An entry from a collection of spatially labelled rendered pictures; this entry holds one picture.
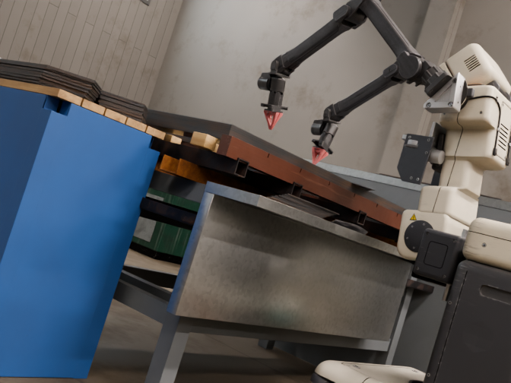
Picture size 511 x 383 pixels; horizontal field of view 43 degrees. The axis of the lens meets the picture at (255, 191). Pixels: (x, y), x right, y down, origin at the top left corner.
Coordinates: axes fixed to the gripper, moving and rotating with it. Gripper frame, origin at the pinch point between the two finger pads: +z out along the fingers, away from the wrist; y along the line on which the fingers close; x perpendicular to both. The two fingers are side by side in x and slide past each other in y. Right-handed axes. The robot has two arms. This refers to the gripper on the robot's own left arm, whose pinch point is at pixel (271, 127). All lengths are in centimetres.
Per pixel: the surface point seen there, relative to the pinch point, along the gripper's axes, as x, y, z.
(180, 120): 15, 63, -1
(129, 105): 10, 80, -4
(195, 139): 29, 69, 3
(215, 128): 31, 63, -1
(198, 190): 28, 63, 19
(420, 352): 49, -77, 94
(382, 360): 38, -61, 99
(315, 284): 47, 19, 49
